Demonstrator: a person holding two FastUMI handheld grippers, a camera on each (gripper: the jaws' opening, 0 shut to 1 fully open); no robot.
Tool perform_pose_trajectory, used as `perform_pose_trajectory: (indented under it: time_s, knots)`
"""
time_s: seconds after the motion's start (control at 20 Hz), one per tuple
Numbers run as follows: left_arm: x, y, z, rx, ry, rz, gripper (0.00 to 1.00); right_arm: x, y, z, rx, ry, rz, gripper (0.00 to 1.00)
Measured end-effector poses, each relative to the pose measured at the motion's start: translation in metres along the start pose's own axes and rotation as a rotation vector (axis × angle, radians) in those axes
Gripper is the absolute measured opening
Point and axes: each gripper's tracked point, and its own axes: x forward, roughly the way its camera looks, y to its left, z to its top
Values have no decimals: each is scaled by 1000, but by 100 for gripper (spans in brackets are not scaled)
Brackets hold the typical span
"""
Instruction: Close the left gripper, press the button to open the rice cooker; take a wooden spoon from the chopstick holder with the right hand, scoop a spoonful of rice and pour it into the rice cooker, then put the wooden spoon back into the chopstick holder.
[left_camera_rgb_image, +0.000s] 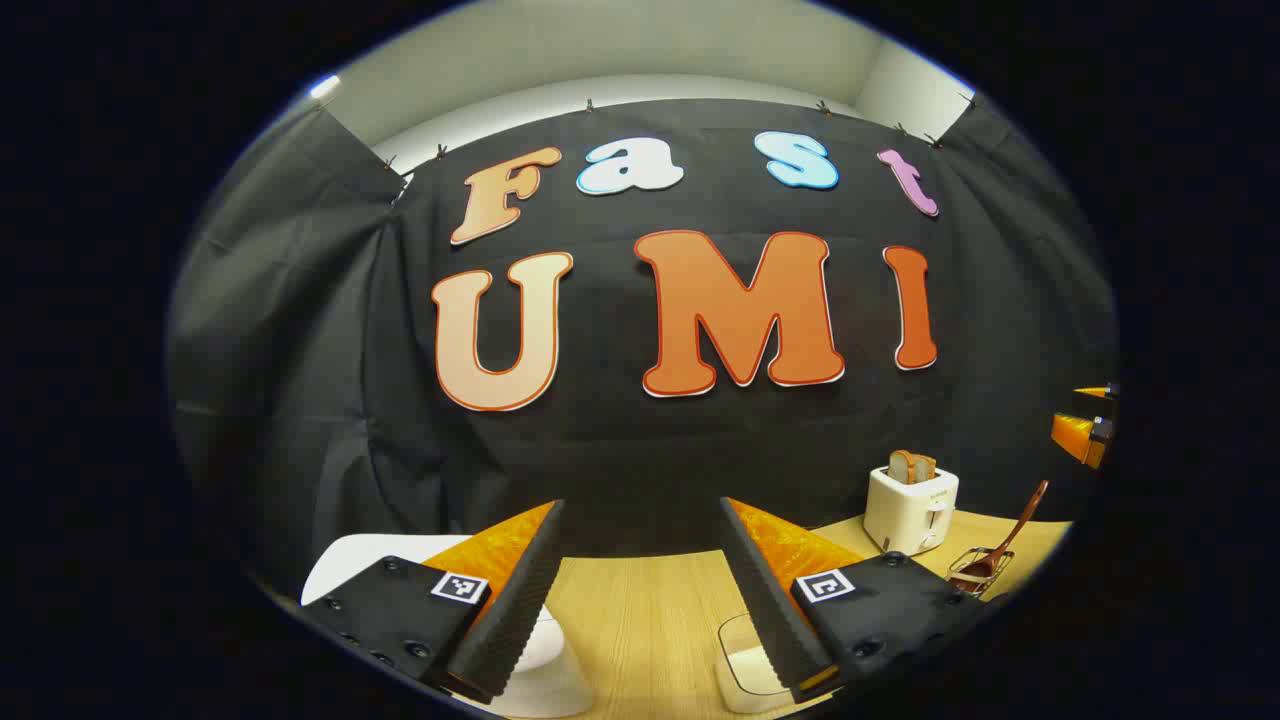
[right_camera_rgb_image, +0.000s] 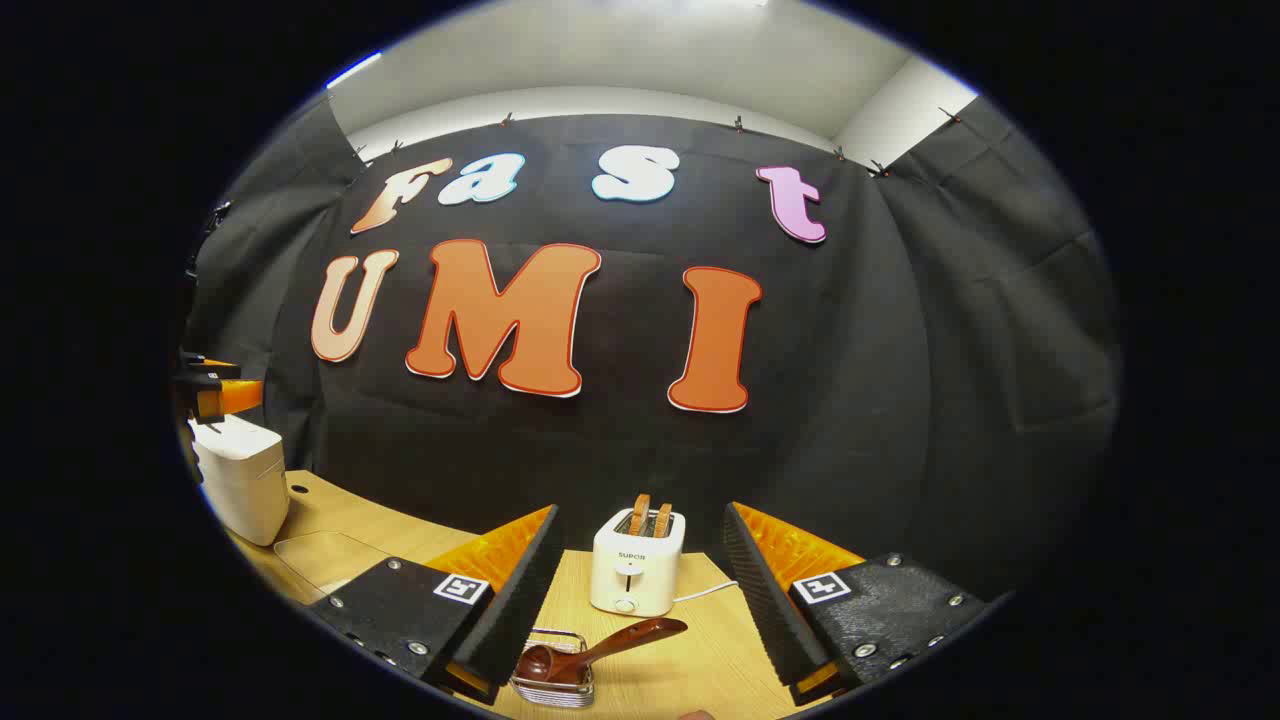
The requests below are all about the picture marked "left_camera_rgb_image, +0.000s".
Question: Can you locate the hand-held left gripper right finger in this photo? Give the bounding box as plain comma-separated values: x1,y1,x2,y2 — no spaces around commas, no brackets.
720,496,989,704

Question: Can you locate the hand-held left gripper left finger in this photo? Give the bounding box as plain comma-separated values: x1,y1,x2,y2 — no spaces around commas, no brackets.
300,498,567,706

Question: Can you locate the clear dish of white rice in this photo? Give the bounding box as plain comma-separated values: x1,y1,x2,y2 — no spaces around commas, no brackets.
715,612,803,714

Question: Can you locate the white rice cooker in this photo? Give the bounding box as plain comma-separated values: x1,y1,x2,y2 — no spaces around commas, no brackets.
300,533,596,719

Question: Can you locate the brown wooden spoon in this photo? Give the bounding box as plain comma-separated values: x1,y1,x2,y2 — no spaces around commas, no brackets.
950,480,1051,587

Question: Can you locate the metal wire chopstick holder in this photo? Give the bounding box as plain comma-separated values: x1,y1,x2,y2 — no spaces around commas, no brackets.
945,548,1017,601

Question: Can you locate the white toaster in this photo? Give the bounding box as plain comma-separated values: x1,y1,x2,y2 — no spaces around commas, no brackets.
863,465,959,557

